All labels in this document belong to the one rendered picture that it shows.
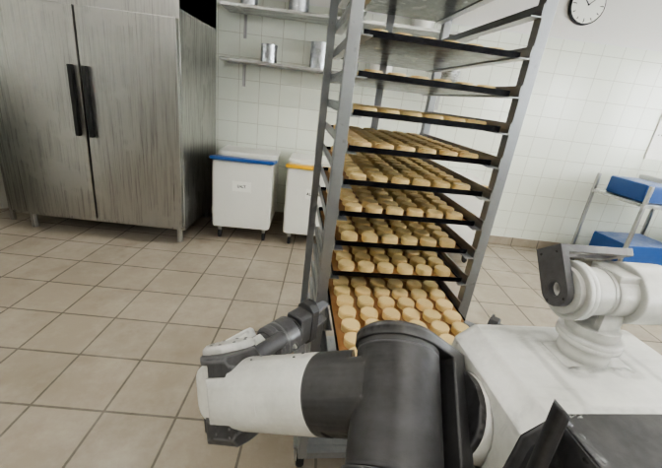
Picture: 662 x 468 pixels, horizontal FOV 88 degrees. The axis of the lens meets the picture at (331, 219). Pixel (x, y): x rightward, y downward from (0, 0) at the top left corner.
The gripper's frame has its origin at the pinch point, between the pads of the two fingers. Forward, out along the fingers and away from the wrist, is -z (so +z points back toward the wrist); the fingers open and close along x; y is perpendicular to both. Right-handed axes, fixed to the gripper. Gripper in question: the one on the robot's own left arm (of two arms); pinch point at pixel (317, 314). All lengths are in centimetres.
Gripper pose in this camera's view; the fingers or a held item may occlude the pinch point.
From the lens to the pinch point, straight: 98.0
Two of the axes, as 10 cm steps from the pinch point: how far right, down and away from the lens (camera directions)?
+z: -6.3, 2.0, -7.5
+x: 1.2, -9.3, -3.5
